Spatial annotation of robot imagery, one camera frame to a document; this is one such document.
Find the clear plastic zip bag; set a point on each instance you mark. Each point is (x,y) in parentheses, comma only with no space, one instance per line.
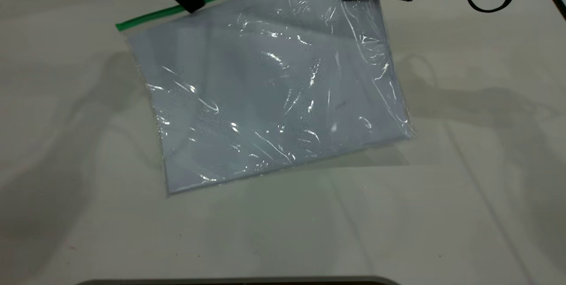
(265,99)

